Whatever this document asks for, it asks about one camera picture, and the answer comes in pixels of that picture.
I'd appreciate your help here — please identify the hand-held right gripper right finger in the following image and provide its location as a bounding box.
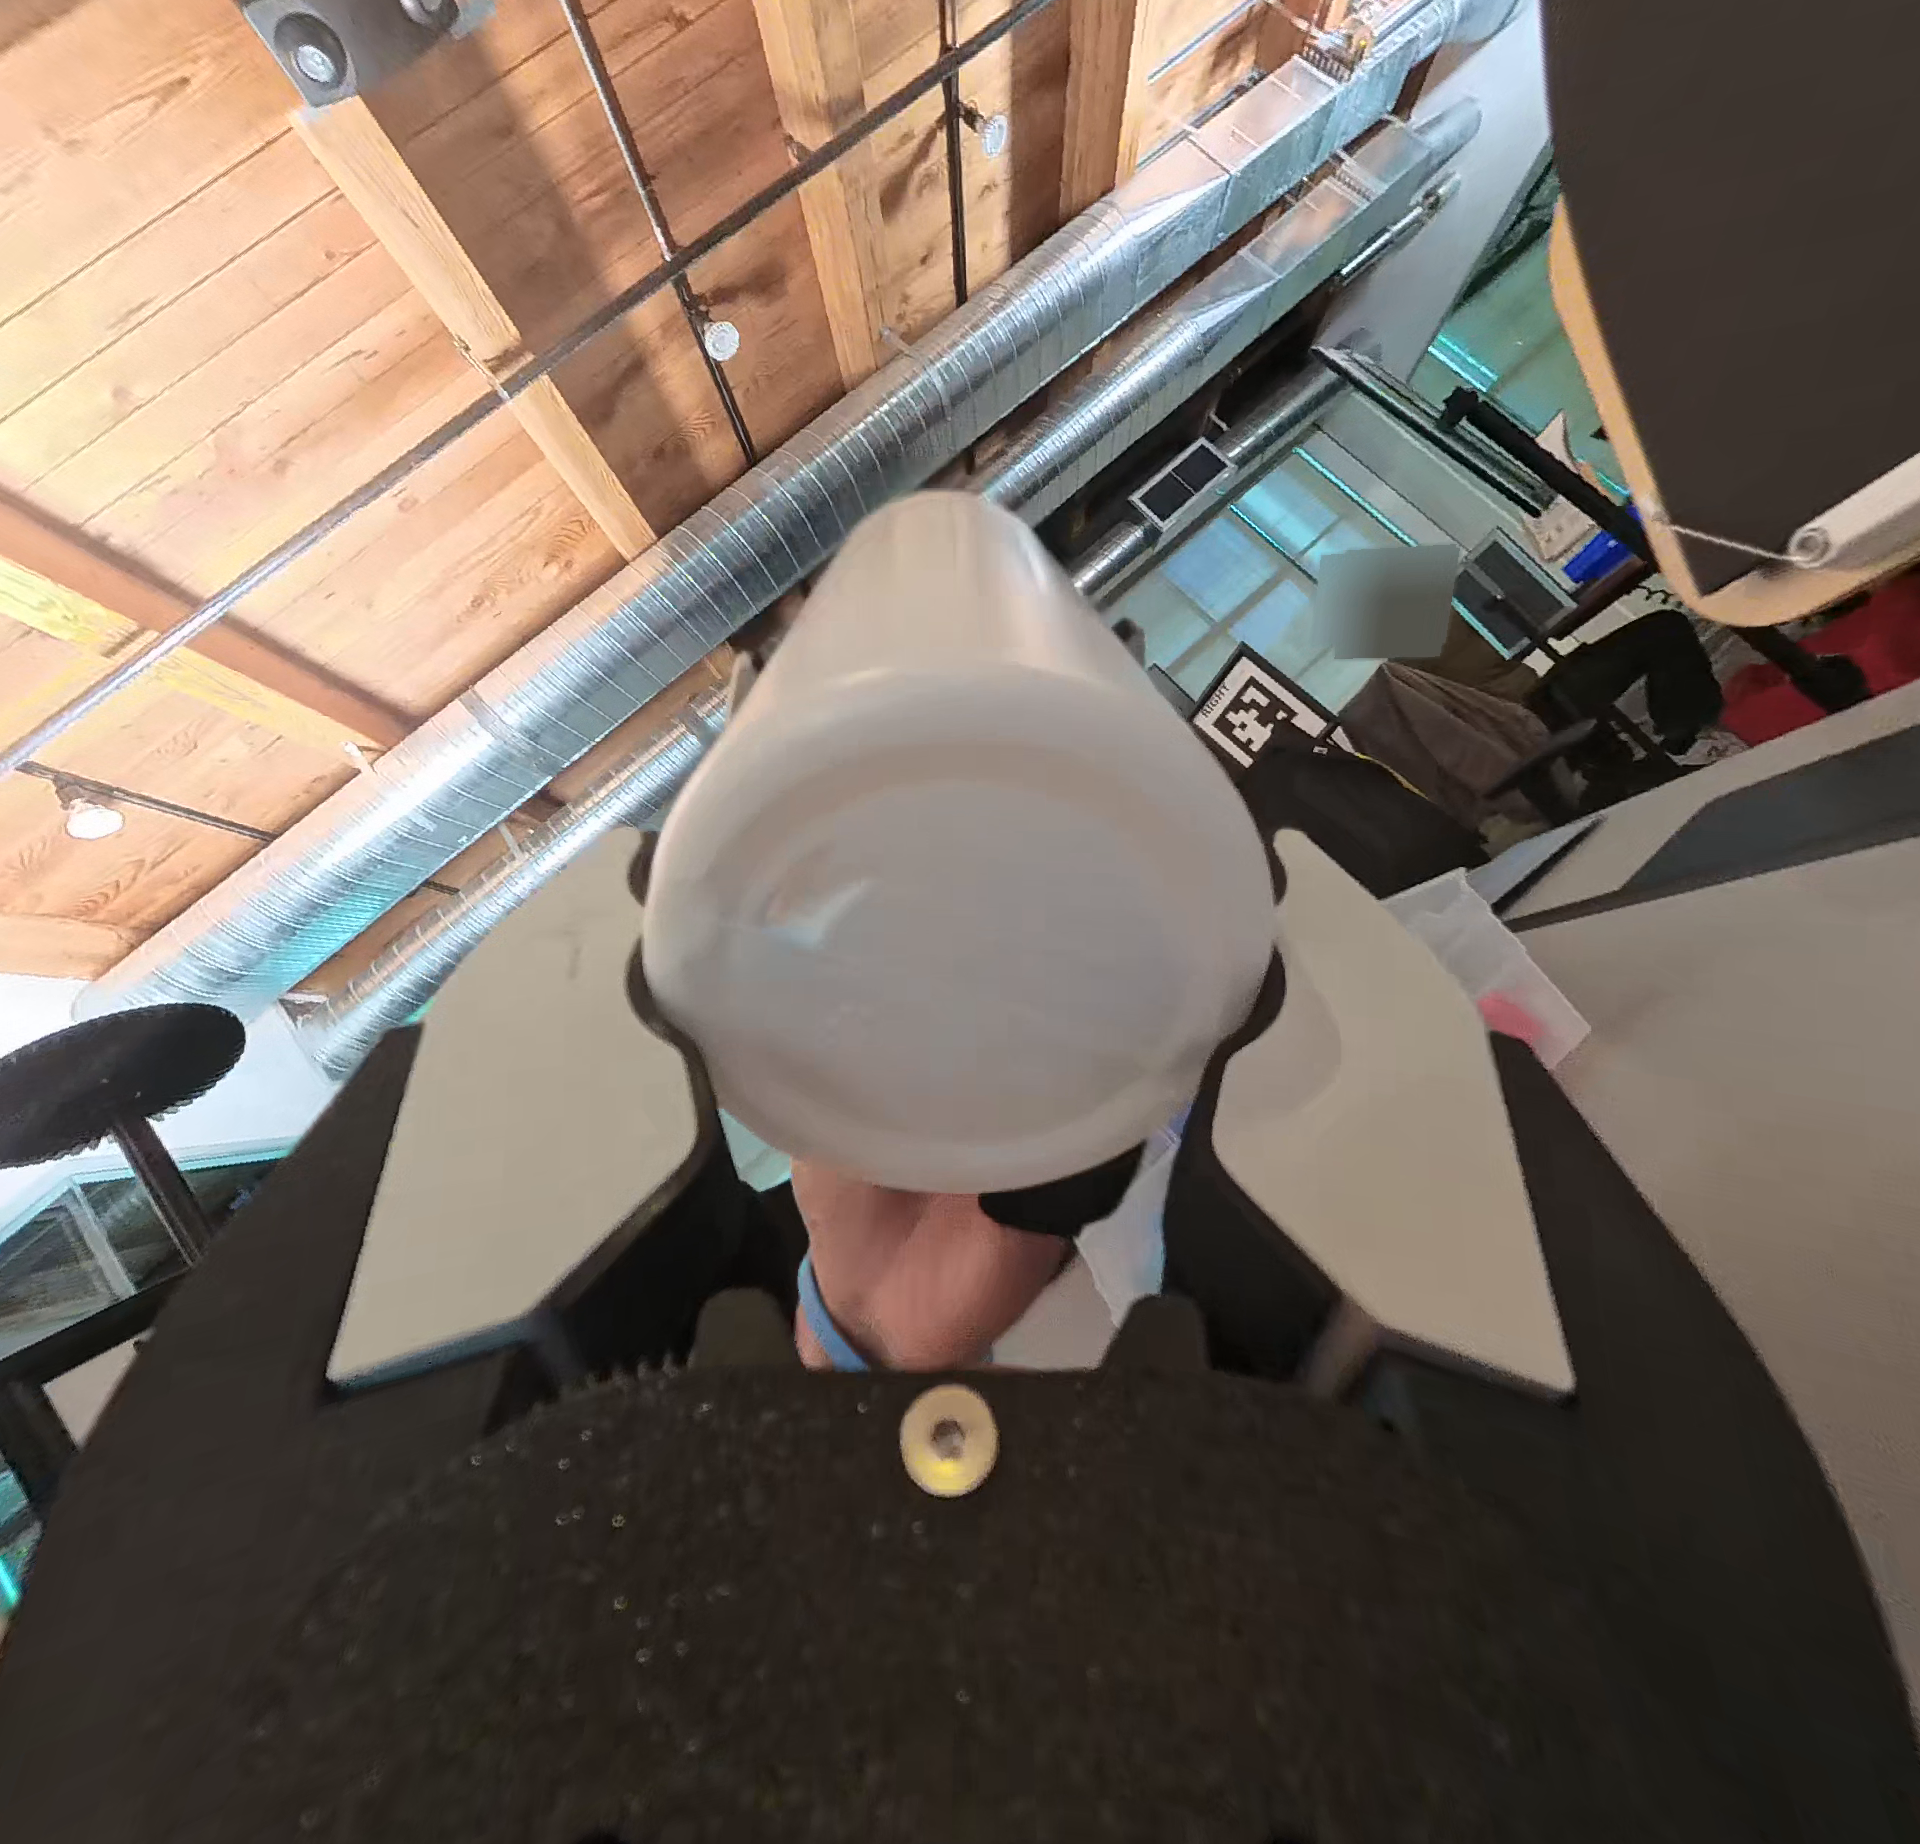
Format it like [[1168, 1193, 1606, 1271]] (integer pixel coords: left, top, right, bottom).
[[1193, 827, 1582, 1407]]

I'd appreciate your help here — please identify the thin spiral metal duct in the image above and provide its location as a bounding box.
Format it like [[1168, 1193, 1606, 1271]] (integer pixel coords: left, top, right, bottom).
[[281, 357, 1360, 1085]]

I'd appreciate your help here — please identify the grey desk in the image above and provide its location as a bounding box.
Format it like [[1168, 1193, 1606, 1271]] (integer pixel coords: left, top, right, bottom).
[[1381, 680, 1920, 1626]]

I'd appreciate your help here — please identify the black desk cable cover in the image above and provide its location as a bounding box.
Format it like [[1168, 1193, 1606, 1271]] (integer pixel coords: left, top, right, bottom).
[[1501, 745, 1920, 923]]

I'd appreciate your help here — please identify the black ceiling mount box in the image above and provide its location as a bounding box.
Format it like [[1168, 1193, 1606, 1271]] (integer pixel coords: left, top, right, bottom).
[[226, 0, 495, 112]]

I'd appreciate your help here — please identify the brown jacket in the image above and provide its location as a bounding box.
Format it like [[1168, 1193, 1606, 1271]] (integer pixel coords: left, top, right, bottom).
[[1332, 658, 1526, 824]]

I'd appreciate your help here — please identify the framed marker poster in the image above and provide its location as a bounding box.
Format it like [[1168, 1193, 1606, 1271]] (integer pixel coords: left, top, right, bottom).
[[1186, 643, 1340, 784]]

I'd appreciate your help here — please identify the person's left hand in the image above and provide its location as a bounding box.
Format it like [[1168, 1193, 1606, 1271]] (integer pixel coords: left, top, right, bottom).
[[791, 1161, 1079, 1374]]

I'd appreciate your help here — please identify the blue wristband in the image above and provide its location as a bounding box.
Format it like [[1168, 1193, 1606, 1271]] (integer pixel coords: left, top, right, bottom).
[[797, 1251, 873, 1374]]

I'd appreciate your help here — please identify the clear plastic organizer tray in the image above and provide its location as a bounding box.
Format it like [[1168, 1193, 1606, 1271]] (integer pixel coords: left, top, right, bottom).
[[1381, 862, 1599, 1078]]

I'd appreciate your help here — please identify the red crate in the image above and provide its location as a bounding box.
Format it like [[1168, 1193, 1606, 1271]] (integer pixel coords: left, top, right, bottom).
[[1717, 577, 1920, 746]]

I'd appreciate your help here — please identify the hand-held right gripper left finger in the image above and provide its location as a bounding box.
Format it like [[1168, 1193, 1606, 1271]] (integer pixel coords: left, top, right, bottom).
[[322, 824, 758, 1395]]

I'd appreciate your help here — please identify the black round disc stand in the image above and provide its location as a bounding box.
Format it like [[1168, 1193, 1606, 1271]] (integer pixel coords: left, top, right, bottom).
[[0, 999, 248, 1282]]

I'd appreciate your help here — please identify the large metal duct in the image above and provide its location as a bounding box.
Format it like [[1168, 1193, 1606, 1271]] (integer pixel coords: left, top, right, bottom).
[[72, 98, 1486, 1033]]

